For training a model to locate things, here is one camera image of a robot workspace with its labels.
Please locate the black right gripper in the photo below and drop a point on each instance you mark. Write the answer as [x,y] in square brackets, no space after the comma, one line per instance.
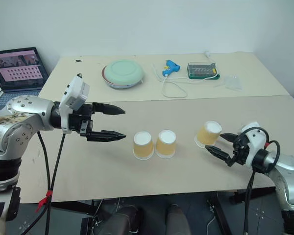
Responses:
[238,154]

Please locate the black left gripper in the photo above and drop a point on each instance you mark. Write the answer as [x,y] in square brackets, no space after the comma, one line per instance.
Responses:
[78,122]

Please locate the yellow paper cup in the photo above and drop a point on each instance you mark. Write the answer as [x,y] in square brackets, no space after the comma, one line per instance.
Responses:
[165,145]
[207,135]
[143,147]

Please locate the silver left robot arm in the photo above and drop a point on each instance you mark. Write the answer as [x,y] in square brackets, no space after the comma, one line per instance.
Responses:
[19,115]

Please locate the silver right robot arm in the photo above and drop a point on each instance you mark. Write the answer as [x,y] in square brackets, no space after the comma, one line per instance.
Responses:
[289,176]

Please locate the green round plate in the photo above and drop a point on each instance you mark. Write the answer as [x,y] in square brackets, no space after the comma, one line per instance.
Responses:
[123,71]

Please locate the clear plastic bag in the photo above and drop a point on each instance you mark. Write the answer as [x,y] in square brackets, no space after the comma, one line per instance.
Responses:
[231,82]

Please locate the small black scrap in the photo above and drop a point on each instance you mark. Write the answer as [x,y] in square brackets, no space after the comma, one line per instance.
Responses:
[78,60]

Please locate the green screwdriver bit box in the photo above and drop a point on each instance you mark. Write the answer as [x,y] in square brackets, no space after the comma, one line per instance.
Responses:
[202,70]

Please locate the blue glue gun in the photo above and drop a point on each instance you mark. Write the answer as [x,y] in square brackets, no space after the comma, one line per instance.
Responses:
[170,66]

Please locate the dark rounded shape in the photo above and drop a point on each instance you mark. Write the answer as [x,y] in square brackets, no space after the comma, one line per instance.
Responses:
[120,220]
[177,219]

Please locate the white plug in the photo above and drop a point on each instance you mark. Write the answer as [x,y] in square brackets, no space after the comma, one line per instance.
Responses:
[207,54]

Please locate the dark laptop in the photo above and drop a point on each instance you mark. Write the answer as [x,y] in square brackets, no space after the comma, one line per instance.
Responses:
[17,71]

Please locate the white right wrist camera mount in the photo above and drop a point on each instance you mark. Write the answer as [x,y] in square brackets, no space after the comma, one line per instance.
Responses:
[253,144]

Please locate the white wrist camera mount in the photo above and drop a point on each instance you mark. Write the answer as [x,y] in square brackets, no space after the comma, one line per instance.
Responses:
[253,144]
[73,95]

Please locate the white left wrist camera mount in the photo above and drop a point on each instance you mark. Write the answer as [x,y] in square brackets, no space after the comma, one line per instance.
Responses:
[73,95]

